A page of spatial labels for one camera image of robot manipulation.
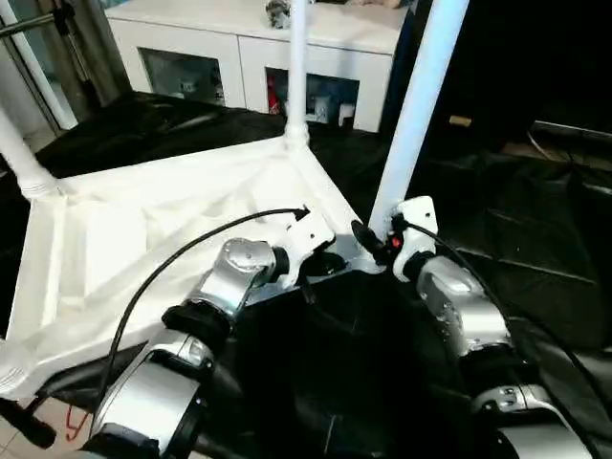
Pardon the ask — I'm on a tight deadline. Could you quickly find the black metal stand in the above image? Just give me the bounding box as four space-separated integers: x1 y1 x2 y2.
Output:
0 397 58 450

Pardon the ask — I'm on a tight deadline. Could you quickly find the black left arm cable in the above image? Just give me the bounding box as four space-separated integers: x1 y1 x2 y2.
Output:
98 205 313 424

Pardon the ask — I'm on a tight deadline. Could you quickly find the white plastic table leg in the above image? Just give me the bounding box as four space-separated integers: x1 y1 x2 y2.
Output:
367 0 470 242
283 0 313 151
0 105 60 199

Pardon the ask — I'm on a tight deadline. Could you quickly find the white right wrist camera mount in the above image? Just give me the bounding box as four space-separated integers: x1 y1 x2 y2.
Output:
386 196 440 284

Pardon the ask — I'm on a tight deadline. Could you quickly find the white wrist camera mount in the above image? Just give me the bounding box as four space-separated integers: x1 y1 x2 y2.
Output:
386 196 440 284
277 214 339 280

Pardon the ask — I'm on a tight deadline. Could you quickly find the black plastic mat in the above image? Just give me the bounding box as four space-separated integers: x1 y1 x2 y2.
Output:
0 91 612 459

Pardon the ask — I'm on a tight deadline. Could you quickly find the white glass-door cabinet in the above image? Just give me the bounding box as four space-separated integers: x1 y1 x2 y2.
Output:
103 0 409 133

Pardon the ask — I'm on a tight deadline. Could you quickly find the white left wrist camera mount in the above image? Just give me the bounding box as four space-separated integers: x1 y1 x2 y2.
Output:
277 214 339 280

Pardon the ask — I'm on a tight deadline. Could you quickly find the red wire hanger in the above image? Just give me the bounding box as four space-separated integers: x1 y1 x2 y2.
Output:
65 406 94 443

